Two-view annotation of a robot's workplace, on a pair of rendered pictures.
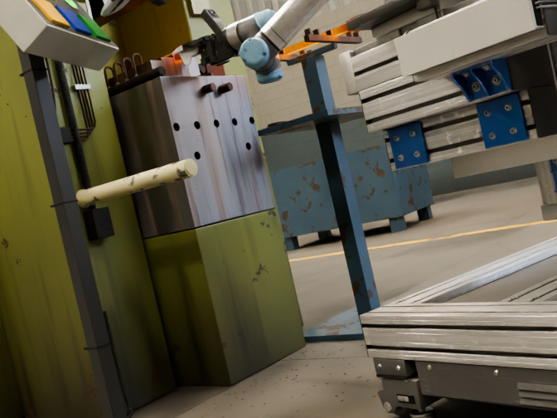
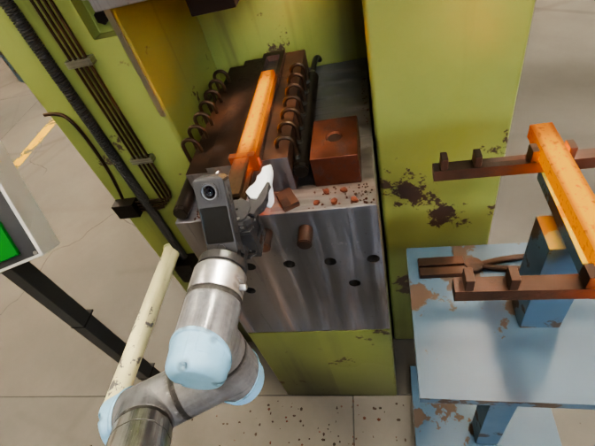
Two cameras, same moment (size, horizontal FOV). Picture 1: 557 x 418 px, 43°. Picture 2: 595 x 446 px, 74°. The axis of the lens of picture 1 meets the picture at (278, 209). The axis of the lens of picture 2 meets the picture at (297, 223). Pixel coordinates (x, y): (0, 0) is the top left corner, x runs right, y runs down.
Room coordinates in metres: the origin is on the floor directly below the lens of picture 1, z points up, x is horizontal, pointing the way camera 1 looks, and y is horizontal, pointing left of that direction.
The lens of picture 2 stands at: (2.02, -0.37, 1.40)
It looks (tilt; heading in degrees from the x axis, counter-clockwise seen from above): 45 degrees down; 70
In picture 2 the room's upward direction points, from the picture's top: 18 degrees counter-clockwise
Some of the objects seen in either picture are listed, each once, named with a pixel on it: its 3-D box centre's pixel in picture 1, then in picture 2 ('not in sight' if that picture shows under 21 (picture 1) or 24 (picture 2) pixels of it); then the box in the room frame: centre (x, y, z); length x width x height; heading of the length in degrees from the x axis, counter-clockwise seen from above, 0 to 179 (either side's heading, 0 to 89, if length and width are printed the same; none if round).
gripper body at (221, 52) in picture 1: (219, 46); (231, 242); (2.07, 0.06, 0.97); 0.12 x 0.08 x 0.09; 51
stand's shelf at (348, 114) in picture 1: (326, 119); (533, 314); (2.43, -0.23, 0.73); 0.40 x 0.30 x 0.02; 140
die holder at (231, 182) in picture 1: (162, 164); (305, 195); (2.34, 0.35, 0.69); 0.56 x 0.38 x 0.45; 51
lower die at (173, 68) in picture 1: (133, 86); (257, 115); (2.29, 0.37, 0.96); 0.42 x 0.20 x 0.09; 51
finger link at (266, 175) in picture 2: not in sight; (266, 192); (2.17, 0.12, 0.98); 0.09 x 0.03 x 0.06; 30
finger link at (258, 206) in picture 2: not in sight; (252, 203); (2.13, 0.09, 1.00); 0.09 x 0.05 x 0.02; 30
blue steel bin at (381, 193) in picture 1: (350, 195); not in sight; (6.28, -0.66, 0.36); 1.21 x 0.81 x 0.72; 58
